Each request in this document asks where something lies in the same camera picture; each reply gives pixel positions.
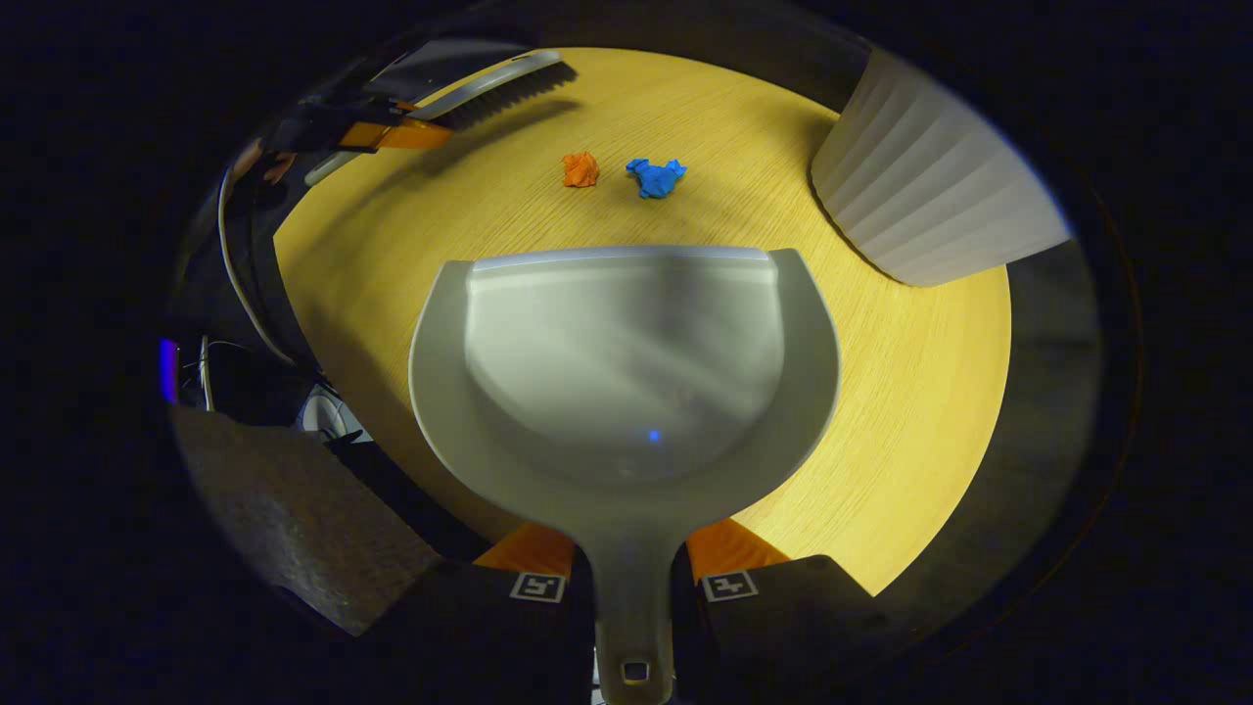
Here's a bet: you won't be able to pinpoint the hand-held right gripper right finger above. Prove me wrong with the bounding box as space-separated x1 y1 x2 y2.
672 519 911 705

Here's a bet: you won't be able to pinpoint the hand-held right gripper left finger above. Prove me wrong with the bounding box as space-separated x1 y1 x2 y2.
362 522 598 705

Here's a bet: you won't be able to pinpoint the blue paper trash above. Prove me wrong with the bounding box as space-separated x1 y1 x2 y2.
626 158 688 200

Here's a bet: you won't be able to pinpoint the white dustpan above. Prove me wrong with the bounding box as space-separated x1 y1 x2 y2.
408 245 843 705

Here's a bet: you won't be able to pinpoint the white ribbed garbage bin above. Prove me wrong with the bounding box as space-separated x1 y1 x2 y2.
810 49 1073 288

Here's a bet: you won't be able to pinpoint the person's grey knit clothing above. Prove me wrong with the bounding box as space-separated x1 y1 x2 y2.
171 406 443 637

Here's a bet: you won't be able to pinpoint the white cable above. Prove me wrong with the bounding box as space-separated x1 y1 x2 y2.
217 166 300 365

